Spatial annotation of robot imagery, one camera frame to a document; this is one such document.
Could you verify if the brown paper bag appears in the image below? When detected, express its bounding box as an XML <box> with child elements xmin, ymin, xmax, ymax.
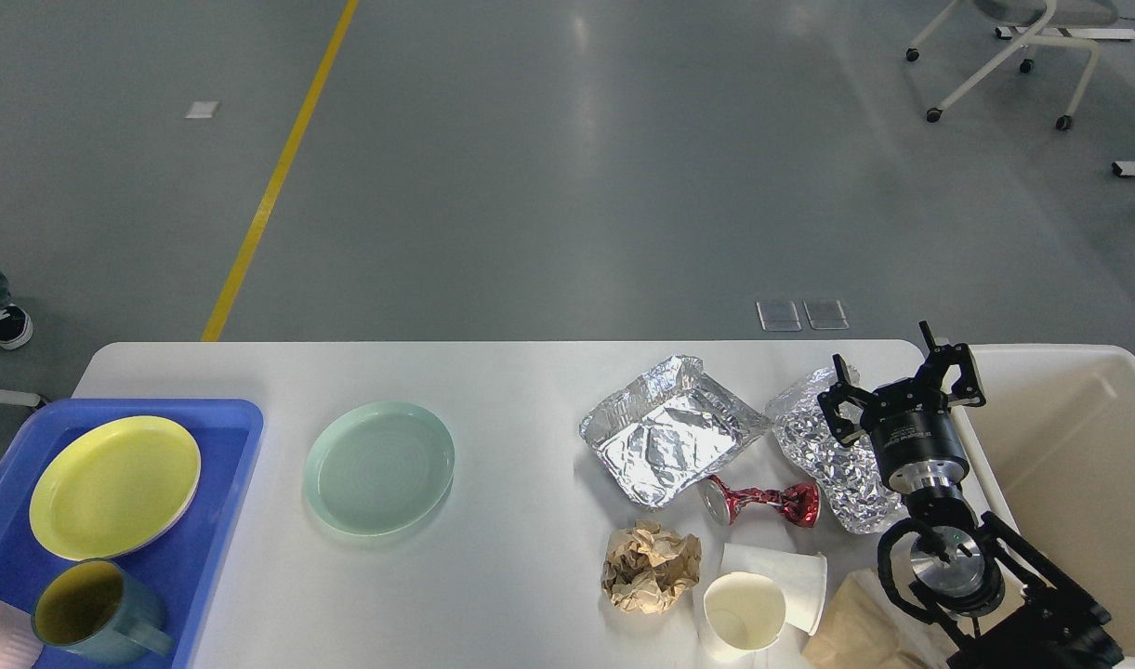
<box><xmin>801</xmin><ymin>569</ymin><xmax>935</xmax><ymax>668</ymax></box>

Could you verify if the floor plate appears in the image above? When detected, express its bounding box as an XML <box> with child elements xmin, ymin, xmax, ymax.
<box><xmin>757</xmin><ymin>300</ymin><xmax>802</xmax><ymax>332</ymax></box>
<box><xmin>802</xmin><ymin>299</ymin><xmax>851</xmax><ymax>331</ymax></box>

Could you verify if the beige plastic bin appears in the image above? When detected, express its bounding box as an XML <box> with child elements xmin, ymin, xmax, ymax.
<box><xmin>957</xmin><ymin>344</ymin><xmax>1135</xmax><ymax>668</ymax></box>

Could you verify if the crumpled brown paper ball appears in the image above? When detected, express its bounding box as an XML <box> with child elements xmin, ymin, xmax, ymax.
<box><xmin>600</xmin><ymin>520</ymin><xmax>703</xmax><ymax>614</ymax></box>

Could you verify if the white furniture leg with caster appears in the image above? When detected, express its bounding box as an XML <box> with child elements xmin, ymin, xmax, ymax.
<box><xmin>0</xmin><ymin>388</ymin><xmax>49</xmax><ymax>411</ymax></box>

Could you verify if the white rolling chair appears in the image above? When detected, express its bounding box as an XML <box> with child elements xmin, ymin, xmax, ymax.
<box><xmin>925</xmin><ymin>1</ymin><xmax>1120</xmax><ymax>132</ymax></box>

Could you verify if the square aluminium foil tray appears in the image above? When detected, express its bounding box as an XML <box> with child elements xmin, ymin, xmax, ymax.
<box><xmin>578</xmin><ymin>356</ymin><xmax>771</xmax><ymax>509</ymax></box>

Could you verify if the left floor plate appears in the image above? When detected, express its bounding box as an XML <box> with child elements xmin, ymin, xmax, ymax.
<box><xmin>757</xmin><ymin>300</ymin><xmax>802</xmax><ymax>332</ymax></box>

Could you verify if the mint green plate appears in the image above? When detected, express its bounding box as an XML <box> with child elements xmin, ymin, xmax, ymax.
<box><xmin>302</xmin><ymin>401</ymin><xmax>456</xmax><ymax>538</ymax></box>

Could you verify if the right floor plate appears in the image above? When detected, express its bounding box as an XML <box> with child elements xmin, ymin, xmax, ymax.
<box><xmin>802</xmin><ymin>299</ymin><xmax>851</xmax><ymax>331</ymax></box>

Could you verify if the lying white paper cup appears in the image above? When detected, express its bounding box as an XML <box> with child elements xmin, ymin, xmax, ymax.
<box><xmin>721</xmin><ymin>543</ymin><xmax>829</xmax><ymax>636</ymax></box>

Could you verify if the pink ribbed mug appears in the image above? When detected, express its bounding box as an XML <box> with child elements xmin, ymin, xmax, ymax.
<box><xmin>0</xmin><ymin>597</ymin><xmax>44</xmax><ymax>668</ymax></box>

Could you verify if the yellow plate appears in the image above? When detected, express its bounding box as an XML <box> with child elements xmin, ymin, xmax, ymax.
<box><xmin>30</xmin><ymin>415</ymin><xmax>203</xmax><ymax>560</ymax></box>

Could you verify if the white floor label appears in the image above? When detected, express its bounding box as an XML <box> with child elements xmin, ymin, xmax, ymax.
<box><xmin>184</xmin><ymin>100</ymin><xmax>221</xmax><ymax>120</ymax></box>

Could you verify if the dark teal mug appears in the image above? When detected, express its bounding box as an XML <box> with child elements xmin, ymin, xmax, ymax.
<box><xmin>32</xmin><ymin>558</ymin><xmax>177</xmax><ymax>666</ymax></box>

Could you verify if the crumpled aluminium foil sheet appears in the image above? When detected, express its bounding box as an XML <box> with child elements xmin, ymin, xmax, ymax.
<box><xmin>763</xmin><ymin>367</ymin><xmax>907</xmax><ymax>536</ymax></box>

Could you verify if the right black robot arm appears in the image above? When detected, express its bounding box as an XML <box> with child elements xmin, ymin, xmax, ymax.
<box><xmin>817</xmin><ymin>321</ymin><xmax>1125</xmax><ymax>668</ymax></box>

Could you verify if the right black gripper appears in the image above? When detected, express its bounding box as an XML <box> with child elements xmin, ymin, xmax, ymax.
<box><xmin>817</xmin><ymin>321</ymin><xmax>987</xmax><ymax>493</ymax></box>

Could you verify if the crushed red can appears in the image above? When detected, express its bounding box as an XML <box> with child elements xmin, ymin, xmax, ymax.
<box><xmin>697</xmin><ymin>475</ymin><xmax>822</xmax><ymax>528</ymax></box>

